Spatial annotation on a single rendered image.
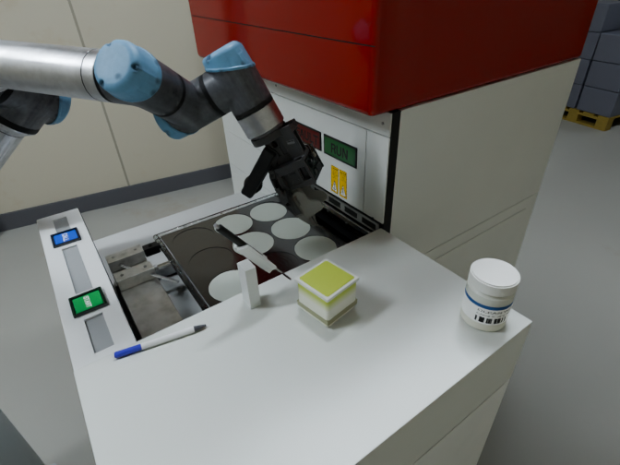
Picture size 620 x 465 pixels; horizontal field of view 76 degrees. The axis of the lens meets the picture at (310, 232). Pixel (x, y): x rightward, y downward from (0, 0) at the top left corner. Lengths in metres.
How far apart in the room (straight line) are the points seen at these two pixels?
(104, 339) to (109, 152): 2.54
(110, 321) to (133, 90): 0.39
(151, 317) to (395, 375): 0.49
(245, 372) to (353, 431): 0.17
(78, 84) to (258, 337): 0.46
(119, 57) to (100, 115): 2.52
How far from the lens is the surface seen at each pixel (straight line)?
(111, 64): 0.63
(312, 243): 0.96
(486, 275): 0.65
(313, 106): 0.98
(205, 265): 0.93
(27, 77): 0.78
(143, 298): 0.93
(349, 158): 0.90
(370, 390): 0.60
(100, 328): 0.78
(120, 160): 3.24
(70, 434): 1.94
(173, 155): 3.27
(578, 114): 5.02
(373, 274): 0.76
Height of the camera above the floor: 1.45
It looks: 34 degrees down
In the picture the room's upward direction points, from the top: 3 degrees counter-clockwise
